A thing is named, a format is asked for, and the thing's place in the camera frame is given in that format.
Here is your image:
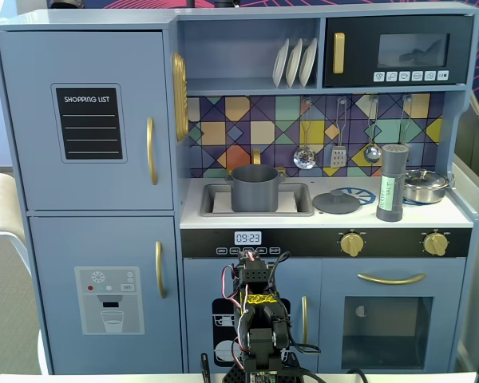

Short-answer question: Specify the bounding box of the gray salt shaker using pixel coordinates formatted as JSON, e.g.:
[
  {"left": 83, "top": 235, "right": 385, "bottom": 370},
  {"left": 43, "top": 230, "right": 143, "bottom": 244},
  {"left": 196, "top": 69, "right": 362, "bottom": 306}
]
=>
[{"left": 375, "top": 143, "right": 409, "bottom": 223}]

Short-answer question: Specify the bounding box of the black robot base with board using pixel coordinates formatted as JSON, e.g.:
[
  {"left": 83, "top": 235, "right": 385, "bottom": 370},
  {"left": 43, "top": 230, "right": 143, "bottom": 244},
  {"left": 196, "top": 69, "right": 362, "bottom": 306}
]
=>
[{"left": 223, "top": 350, "right": 304, "bottom": 383}]

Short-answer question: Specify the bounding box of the gray plastic pot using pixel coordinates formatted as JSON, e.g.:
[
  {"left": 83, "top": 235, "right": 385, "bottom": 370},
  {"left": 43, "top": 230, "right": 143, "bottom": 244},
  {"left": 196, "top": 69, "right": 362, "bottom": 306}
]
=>
[{"left": 224, "top": 164, "right": 287, "bottom": 213}]

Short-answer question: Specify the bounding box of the digital clock display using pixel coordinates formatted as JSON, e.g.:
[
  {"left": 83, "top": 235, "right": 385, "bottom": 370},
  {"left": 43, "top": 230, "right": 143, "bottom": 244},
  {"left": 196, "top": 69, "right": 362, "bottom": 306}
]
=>
[{"left": 234, "top": 231, "right": 263, "bottom": 246}]

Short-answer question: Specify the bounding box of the gray sink basin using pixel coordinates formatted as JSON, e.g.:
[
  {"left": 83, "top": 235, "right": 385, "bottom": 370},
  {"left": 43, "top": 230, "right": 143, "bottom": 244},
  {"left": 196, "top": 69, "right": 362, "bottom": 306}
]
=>
[{"left": 200, "top": 182, "right": 315, "bottom": 218}]

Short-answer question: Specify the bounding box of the steel skimmer spoon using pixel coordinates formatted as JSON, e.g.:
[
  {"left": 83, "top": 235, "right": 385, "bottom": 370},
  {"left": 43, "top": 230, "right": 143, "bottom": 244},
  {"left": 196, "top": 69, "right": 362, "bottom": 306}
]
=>
[{"left": 292, "top": 97, "right": 317, "bottom": 171}]

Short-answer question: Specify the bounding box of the gray pot lid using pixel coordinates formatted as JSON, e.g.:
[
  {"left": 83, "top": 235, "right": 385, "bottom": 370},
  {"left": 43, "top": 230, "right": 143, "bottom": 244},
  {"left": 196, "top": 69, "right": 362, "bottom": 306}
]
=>
[{"left": 311, "top": 189, "right": 362, "bottom": 215}]

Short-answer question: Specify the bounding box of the blue dishwasher door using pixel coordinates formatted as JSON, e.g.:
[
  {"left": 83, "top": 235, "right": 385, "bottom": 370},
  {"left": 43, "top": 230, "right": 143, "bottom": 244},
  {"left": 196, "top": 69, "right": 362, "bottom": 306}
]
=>
[{"left": 183, "top": 258, "right": 323, "bottom": 374}]

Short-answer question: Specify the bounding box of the steel slotted spatula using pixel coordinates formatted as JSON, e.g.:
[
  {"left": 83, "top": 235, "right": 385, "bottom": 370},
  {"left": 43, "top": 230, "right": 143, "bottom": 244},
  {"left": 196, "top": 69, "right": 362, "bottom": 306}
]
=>
[{"left": 329, "top": 97, "right": 349, "bottom": 168}]

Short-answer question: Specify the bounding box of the gold toy phone handset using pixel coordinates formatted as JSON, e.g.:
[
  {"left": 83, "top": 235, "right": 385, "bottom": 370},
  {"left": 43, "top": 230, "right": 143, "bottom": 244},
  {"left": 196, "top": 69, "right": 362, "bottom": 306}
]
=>
[{"left": 171, "top": 52, "right": 189, "bottom": 142}]

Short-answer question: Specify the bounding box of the gold stove knob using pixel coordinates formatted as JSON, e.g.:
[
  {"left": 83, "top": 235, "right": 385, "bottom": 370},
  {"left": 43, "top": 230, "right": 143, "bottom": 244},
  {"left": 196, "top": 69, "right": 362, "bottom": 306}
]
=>
[
  {"left": 339, "top": 232, "right": 365, "bottom": 258},
  {"left": 422, "top": 232, "right": 449, "bottom": 257}
]

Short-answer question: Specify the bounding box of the blue toy kitchen unit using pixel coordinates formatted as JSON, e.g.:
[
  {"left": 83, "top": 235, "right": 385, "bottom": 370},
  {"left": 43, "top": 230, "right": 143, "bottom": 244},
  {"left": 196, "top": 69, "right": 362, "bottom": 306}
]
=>
[{"left": 0, "top": 3, "right": 479, "bottom": 376}]

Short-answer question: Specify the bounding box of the blue oven door with window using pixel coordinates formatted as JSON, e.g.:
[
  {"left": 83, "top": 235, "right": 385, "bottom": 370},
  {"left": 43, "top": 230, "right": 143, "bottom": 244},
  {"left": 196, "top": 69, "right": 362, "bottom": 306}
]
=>
[{"left": 321, "top": 259, "right": 467, "bottom": 372}]

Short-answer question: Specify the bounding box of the white plate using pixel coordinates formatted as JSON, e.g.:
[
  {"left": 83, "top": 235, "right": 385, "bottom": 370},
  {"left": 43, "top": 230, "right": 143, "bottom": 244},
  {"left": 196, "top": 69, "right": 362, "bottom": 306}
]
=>
[
  {"left": 271, "top": 38, "right": 291, "bottom": 89},
  {"left": 285, "top": 38, "right": 303, "bottom": 89},
  {"left": 298, "top": 37, "right": 319, "bottom": 88}
]

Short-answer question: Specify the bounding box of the steel ladle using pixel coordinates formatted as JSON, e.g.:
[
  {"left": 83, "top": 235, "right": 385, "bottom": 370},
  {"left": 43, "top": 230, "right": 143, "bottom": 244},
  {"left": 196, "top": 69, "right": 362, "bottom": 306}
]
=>
[{"left": 362, "top": 95, "right": 383, "bottom": 164}]

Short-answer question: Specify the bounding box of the shopping list chalkboard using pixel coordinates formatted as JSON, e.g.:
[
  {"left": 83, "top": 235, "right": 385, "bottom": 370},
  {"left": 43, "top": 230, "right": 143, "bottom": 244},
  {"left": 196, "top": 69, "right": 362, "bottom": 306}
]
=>
[{"left": 50, "top": 82, "right": 128, "bottom": 164}]

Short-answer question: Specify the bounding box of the black table clamp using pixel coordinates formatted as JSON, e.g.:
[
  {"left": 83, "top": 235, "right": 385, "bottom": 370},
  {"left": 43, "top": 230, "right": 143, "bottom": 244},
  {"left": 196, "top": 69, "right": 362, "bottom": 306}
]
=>
[{"left": 200, "top": 352, "right": 212, "bottom": 383}]

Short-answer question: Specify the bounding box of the blue freezer door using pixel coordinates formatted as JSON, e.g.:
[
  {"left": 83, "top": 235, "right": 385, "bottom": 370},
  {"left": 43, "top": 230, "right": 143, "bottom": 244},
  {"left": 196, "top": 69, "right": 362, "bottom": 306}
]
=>
[{"left": 28, "top": 215, "right": 184, "bottom": 374}]

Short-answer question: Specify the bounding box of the black toy microwave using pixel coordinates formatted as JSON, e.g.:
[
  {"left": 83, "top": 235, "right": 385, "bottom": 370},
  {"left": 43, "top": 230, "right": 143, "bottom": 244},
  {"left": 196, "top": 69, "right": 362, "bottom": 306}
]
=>
[{"left": 323, "top": 15, "right": 474, "bottom": 88}]

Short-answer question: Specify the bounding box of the steel pot with lid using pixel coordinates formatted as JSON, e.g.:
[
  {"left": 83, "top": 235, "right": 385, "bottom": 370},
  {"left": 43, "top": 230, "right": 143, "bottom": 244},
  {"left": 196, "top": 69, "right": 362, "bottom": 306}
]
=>
[{"left": 402, "top": 168, "right": 456, "bottom": 204}]

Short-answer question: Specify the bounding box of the blue fridge door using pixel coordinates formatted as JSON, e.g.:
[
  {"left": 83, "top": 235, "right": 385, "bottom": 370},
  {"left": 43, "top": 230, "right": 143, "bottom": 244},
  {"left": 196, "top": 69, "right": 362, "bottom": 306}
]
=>
[{"left": 0, "top": 30, "right": 175, "bottom": 211}]

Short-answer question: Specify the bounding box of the white chair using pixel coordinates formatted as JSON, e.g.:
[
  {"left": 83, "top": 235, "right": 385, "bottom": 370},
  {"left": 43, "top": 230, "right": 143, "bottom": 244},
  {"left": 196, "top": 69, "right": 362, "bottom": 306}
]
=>
[{"left": 0, "top": 172, "right": 49, "bottom": 376}]

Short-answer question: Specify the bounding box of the gold fridge door handle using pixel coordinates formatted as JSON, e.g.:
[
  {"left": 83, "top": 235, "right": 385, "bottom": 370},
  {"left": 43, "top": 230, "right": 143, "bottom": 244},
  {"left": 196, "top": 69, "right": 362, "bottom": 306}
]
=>
[{"left": 145, "top": 116, "right": 159, "bottom": 186}]

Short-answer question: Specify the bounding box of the gold freezer door handle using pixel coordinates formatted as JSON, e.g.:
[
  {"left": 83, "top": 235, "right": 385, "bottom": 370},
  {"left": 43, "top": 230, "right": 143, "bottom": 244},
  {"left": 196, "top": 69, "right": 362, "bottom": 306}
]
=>
[{"left": 155, "top": 240, "right": 168, "bottom": 299}]

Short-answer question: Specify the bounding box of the gold dishwasher handle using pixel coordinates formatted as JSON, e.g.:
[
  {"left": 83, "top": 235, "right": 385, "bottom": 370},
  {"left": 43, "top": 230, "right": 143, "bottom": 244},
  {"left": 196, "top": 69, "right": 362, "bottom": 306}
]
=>
[{"left": 301, "top": 295, "right": 309, "bottom": 346}]

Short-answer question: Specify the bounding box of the gold microwave handle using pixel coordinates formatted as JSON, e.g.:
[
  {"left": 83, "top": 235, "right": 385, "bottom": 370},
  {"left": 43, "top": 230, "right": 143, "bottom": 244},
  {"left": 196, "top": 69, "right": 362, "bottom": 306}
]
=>
[{"left": 332, "top": 32, "right": 346, "bottom": 75}]

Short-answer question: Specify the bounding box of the gold oven handle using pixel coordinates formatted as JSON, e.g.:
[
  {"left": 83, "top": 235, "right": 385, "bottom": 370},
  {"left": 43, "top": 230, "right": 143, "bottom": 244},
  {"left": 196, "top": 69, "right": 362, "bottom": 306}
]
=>
[{"left": 357, "top": 272, "right": 427, "bottom": 286}]

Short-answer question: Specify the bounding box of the black cable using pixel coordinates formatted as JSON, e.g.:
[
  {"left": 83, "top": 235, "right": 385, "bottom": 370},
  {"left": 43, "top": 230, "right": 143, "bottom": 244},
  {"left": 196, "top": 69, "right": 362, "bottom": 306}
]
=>
[{"left": 285, "top": 314, "right": 370, "bottom": 383}]

